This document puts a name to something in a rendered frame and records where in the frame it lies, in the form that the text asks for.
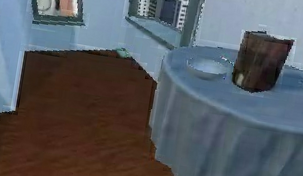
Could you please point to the round table with grey cloth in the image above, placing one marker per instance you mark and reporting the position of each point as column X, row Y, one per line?
column 237, row 150

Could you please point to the dark framed window with sill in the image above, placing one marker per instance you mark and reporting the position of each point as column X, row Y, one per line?
column 165, row 7

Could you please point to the small green object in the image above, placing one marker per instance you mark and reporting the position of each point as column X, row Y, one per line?
column 122, row 52

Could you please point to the white bowl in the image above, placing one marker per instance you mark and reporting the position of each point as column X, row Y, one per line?
column 207, row 69

